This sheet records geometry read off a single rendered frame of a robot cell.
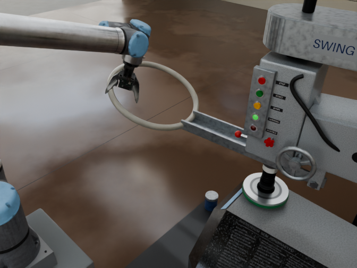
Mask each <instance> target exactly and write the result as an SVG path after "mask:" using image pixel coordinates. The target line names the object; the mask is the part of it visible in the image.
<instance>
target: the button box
mask: <svg viewBox="0 0 357 268"><path fill-rule="evenodd" d="M276 73H277V71H274V70H270V69H266V68H262V67H260V66H258V65H256V66H255V67H254V68H253V75H252V81H251V88H250V94H249V101H248V107H247V111H246V118H245V124H244V131H243V133H246V134H248V135H251V136H254V137H257V138H259V139H262V138H263V137H264V132H265V127H266V122H267V117H268V112H269V107H270V102H271V97H272V94H273V88H274V84H275V79H276ZM259 76H264V77H266V79H267V83H266V84H265V85H263V86H262V85H260V84H258V82H257V79H258V77H259ZM257 89H262V90H263V91H264V92H265V95H264V97H263V98H258V97H257V96H256V95H255V91H256V90H257ZM255 101H259V102H260V103H261V104H262V109H260V110H256V109H255V108H254V107H253V103H254V102H255ZM252 113H258V114H259V116H260V120H259V121H254V120H252V118H251V114H252ZM251 124H255V125H256V126H257V127H258V131H257V132H252V131H251V130H250V129H249V126H250V125H251Z"/></svg>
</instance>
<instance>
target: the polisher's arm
mask: <svg viewBox="0 0 357 268"><path fill-rule="evenodd" d="M302 78H304V75H303V74H300V75H298V76H296V77H294V78H293V79H292V80H291V82H290V90H291V93H292V95H293V96H294V98H295V99H296V101H297V102H298V103H299V104H300V106H301V107H302V108H303V110H304V111H305V113H306V114H307V115H306V118H305V122H304V125H303V129H302V132H301V136H300V140H299V143H298V147H301V148H303V149H305V150H306V151H308V152H309V153H310V154H311V155H312V156H313V158H314V159H315V161H316V165H317V170H316V172H315V174H314V176H313V177H312V178H310V179H309V181H308V184H307V186H309V185H310V182H311V181H315V182H316V183H317V184H318V187H317V189H316V190H320V188H321V185H322V182H323V180H324V177H325V175H326V172H328V173H331V174H334V175H336V176H339V177H341V178H344V179H347V180H350V181H352V182H355V183H357V100H354V99H349V98H344V97H339V96H334V95H329V94H324V93H320V95H319V98H320V100H321V103H320V104H319V105H318V104H313V105H312V107H311V109H310V110H308V108H307V107H306V105H305V104H304V102H303V101H302V100H301V99H300V97H299V96H298V95H297V93H296V91H295V89H294V83H295V82H296V81H297V80H299V79H302ZM297 154H301V153H299V152H296V153H295V157H296V156H297ZM302 156H303V157H302V159H301V161H309V159H308V158H307V157H306V156H305V155H303V154H302ZM309 187H310V186H309Z"/></svg>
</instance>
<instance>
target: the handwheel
mask: <svg viewBox="0 0 357 268"><path fill-rule="evenodd" d="M288 151H296V152H299V153H301V154H297V156H296V157H293V158H292V157H290V156H289V154H288V153H287V152H288ZM302 154H303V155H305V156H306V157H307V158H308V159H309V161H301V159H302V157H303V156H302ZM282 155H283V156H284V157H285V158H286V159H287V160H289V163H288V165H289V167H290V168H291V169H292V170H291V173H288V172H287V171H285V170H284V168H283V167H282V165H281V156H282ZM276 165H277V167H278V169H279V171H280V172H281V173H282V174H283V175H284V176H286V177H288V178H289V179H292V180H296V181H305V180H308V179H310V178H312V177H313V176H314V174H315V172H316V170H317V165H316V161H315V159H314V158H313V156H312V155H311V154H310V153H309V152H308V151H306V150H305V149H303V148H301V147H296V146H287V147H284V148H282V149H281V150H280V151H279V152H278V153H277V155H276ZM302 165H311V171H310V172H309V173H308V174H307V175H304V176H295V172H296V171H297V170H299V169H300V167H301V166H302Z"/></svg>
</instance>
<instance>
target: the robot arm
mask: <svg viewBox="0 0 357 268"><path fill-rule="evenodd" d="M150 33H151V27H150V26H149V25H148V24H146V23H144V22H142V21H140V20H136V19H132V20H131V21H130V23H121V22H111V21H107V20H106V21H101V22H100V23H99V25H98V26H96V25H91V24H83V23H75V22H67V21H59V20H51V19H43V18H35V17H30V16H22V15H14V14H6V13H0V46H14V47H30V48H45V49H61V50H69V51H85V52H100V53H114V54H121V55H122V59H123V63H124V70H123V69H122V70H121V71H120V72H119V73H117V74H115V75H113V77H112V78H111V80H110V82H109V84H108V86H107V88H106V90H105V94H106V93H108V92H109V90H110V89H112V88H113V87H114V86H117V85H118V87H119V88H123V89H126V90H129V91H133V92H134V96H135V101H136V103H137V102H138V100H139V82H138V80H137V76H136V75H135V73H133V71H134V68H137V67H138V66H139V64H141V63H142V60H143V58H145V56H144V55H145V53H146V52H147V50H148V47H149V37H150ZM118 80H119V84H118ZM39 250H40V240H39V237H38V235H37V234H36V233H35V232H34V231H33V230H32V229H31V228H30V227H29V226H28V223H27V219H26V216H25V214H24V211H23V208H22V205H21V202H20V197H19V194H18V192H17V191H16V190H15V188H14V187H13V186H12V185H11V184H9V183H8V182H7V179H6V177H5V173H4V169H3V166H2V162H1V160H0V268H25V267H27V266H28V265H29V264H30V263H31V262H32V261H33V260H34V259H35V258H36V256H37V255H38V253H39Z"/></svg>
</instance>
